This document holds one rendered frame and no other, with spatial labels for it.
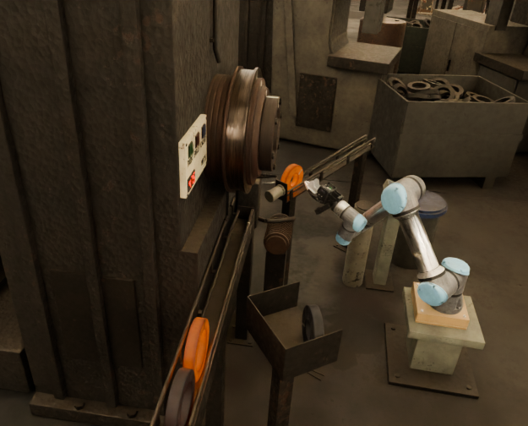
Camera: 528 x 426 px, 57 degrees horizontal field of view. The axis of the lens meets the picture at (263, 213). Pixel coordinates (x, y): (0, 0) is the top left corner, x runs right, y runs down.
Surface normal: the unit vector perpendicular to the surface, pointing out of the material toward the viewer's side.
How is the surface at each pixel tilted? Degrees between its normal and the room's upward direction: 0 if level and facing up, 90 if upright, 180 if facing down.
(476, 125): 90
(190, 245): 0
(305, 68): 90
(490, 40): 90
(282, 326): 5
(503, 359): 0
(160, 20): 90
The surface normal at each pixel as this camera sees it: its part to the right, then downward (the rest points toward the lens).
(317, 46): -0.37, 0.45
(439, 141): 0.12, 0.50
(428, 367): -0.17, 0.48
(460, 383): 0.05, -0.87
